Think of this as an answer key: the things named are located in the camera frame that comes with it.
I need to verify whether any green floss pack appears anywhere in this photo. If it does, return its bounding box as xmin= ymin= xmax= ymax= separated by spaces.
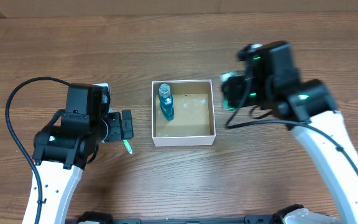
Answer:
xmin=220 ymin=70 xmax=246 ymax=110

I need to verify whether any blue mouthwash bottle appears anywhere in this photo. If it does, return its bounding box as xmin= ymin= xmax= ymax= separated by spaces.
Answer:
xmin=158 ymin=83 xmax=174 ymax=121

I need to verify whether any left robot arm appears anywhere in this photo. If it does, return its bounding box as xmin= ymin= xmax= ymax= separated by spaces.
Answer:
xmin=23 ymin=83 xmax=134 ymax=223

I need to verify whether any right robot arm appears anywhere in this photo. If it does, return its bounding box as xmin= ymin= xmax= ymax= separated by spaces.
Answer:
xmin=221 ymin=40 xmax=358 ymax=223

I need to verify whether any green toothbrush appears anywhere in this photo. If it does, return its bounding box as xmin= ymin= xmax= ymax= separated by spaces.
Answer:
xmin=120 ymin=112 xmax=133 ymax=154

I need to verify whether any white cardboard box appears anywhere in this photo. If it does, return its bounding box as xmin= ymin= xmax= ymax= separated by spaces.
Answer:
xmin=151 ymin=80 xmax=216 ymax=147

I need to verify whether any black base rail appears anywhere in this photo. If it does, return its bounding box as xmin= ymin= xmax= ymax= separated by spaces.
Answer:
xmin=65 ymin=203 xmax=344 ymax=224

